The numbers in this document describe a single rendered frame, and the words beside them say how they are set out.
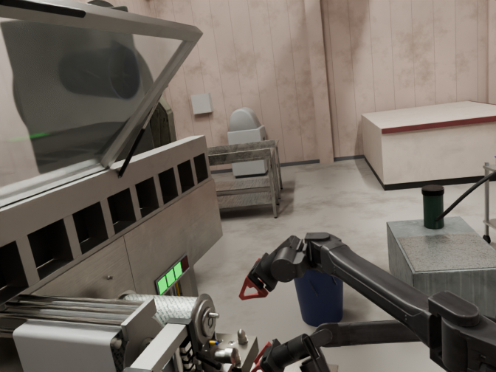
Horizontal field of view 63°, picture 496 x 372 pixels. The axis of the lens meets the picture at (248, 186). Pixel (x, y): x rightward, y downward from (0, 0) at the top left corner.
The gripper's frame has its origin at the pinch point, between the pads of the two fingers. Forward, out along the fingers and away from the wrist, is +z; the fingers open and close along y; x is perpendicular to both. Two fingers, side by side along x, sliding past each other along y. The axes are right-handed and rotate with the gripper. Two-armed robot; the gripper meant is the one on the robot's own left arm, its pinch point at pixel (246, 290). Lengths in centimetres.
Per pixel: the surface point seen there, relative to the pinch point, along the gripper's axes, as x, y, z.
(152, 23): 57, -5, -35
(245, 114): 142, 702, 195
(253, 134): 103, 699, 212
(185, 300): 8.8, -0.2, 16.2
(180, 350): 5.1, -31.2, -2.3
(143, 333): 11.7, -24.5, 8.7
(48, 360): 21.5, -35.4, 20.3
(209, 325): -0.3, -1.3, 15.5
